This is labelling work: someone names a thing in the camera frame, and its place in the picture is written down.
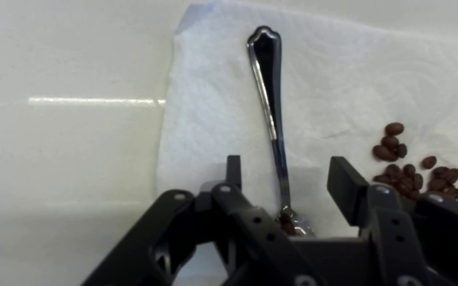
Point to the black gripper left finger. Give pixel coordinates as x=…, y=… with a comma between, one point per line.
x=249, y=228

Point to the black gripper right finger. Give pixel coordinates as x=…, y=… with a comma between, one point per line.
x=397, y=223

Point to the brown coffee beans pile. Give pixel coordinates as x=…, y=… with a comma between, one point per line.
x=413, y=175

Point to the silver spoon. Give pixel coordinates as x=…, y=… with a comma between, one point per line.
x=270, y=112

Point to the white paper napkin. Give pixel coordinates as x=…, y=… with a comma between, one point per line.
x=334, y=80

